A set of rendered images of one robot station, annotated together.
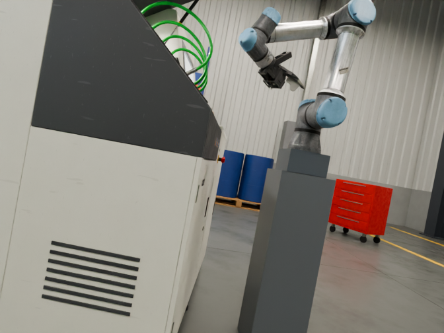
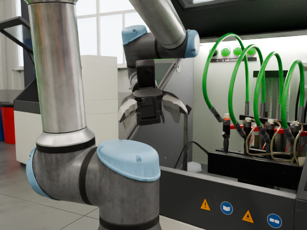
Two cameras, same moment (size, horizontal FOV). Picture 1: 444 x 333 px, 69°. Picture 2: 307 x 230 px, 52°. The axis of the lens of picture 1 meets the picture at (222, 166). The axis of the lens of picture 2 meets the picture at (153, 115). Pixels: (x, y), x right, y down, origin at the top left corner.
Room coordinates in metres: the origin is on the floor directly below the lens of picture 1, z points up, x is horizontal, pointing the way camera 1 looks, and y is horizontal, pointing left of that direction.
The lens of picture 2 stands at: (1.85, -0.80, 1.25)
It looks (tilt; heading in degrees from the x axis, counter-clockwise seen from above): 7 degrees down; 125
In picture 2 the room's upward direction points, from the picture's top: straight up
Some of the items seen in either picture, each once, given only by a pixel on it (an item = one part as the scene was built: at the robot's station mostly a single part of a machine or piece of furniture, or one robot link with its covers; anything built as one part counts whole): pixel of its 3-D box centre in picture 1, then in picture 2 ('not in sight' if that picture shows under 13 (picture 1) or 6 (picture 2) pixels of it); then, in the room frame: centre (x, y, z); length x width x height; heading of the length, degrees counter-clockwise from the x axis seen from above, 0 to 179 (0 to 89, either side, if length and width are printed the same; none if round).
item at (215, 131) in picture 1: (209, 140); (193, 198); (1.40, 0.07, 0.87); 0.62 x 0.04 x 0.16; 177
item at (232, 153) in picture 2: not in sight; (256, 176); (1.53, 0.31, 0.91); 0.34 x 0.10 x 0.15; 177
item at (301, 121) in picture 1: (310, 115); (125, 177); (1.47, -0.35, 1.07); 0.13 x 0.12 x 0.14; 13
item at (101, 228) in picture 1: (129, 236); not in sight; (1.41, 0.34, 0.39); 0.70 x 0.58 x 0.79; 177
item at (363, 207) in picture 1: (358, 210); not in sight; (5.08, -2.22, 0.43); 0.70 x 0.46 x 0.86; 32
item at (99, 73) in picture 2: not in sight; (56, 97); (-1.70, 1.95, 1.00); 1.30 x 1.09 x 1.99; 173
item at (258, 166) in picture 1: (240, 179); not in sight; (6.44, -0.40, 0.51); 1.20 x 0.85 x 1.02; 95
